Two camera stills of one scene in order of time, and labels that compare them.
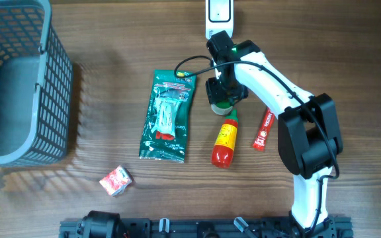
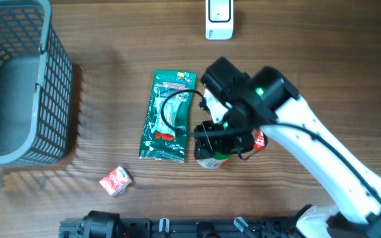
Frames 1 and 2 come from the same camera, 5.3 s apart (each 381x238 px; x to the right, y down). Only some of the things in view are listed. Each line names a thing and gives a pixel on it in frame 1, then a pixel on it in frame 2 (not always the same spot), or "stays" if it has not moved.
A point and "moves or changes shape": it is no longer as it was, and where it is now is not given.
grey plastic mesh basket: [26, 84] stays
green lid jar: [222, 108] moves or changes shape
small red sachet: [116, 180] stays
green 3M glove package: [168, 117] stays
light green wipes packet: [165, 112] stays
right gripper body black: [227, 89] to [234, 145]
